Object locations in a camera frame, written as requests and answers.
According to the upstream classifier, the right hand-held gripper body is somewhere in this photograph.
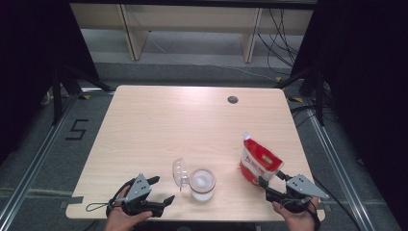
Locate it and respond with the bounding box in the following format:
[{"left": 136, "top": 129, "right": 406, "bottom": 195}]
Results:
[{"left": 265, "top": 173, "right": 330, "bottom": 215}]

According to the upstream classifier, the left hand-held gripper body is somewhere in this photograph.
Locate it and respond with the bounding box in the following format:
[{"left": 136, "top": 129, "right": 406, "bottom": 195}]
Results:
[{"left": 122, "top": 173, "right": 166, "bottom": 218}]

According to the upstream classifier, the red and white sugar bag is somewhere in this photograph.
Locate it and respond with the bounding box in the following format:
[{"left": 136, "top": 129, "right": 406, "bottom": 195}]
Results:
[{"left": 239, "top": 130, "right": 285, "bottom": 188}]

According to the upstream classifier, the clear glass jar with lid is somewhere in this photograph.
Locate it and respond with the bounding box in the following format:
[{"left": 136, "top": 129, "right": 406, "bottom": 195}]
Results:
[{"left": 171, "top": 157, "right": 217, "bottom": 203}]

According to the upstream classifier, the person's right hand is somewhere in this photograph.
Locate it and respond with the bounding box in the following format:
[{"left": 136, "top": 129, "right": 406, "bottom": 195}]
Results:
[{"left": 271, "top": 195, "right": 320, "bottom": 231}]

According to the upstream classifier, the person's left hand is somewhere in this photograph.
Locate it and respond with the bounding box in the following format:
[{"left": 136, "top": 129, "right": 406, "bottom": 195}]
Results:
[{"left": 104, "top": 186, "right": 154, "bottom": 231}]

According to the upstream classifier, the black metal stand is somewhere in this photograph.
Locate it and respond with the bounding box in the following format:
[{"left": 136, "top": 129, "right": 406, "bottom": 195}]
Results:
[
  {"left": 51, "top": 65, "right": 114, "bottom": 126},
  {"left": 276, "top": 65, "right": 327, "bottom": 127}
]

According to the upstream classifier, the black curtain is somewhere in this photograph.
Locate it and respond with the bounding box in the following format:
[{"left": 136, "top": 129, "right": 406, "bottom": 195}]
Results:
[
  {"left": 290, "top": 0, "right": 408, "bottom": 223},
  {"left": 0, "top": 0, "right": 101, "bottom": 166}
]

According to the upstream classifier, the light wooden shelf unit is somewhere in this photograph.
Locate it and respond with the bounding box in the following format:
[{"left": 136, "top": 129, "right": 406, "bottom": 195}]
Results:
[{"left": 70, "top": 3, "right": 314, "bottom": 64}]

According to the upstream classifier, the silver metal floor rail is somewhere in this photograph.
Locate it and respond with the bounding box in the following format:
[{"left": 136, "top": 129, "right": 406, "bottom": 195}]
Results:
[
  {"left": 0, "top": 94, "right": 80, "bottom": 226},
  {"left": 304, "top": 99, "right": 377, "bottom": 231}
]

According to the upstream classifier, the black floor cable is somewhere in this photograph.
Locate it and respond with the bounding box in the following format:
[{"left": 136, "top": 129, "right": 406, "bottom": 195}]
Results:
[{"left": 312, "top": 174, "right": 364, "bottom": 231}]

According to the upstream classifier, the grey cord loop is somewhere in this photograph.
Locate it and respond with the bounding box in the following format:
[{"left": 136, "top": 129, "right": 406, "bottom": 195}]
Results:
[{"left": 86, "top": 202, "right": 110, "bottom": 213}]

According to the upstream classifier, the thin white cable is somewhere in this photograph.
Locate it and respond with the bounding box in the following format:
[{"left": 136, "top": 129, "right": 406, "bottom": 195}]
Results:
[{"left": 148, "top": 30, "right": 277, "bottom": 82}]

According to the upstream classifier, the bundle of black cables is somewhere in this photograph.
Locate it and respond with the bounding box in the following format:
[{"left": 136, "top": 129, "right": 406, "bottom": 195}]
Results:
[{"left": 257, "top": 8, "right": 301, "bottom": 77}]

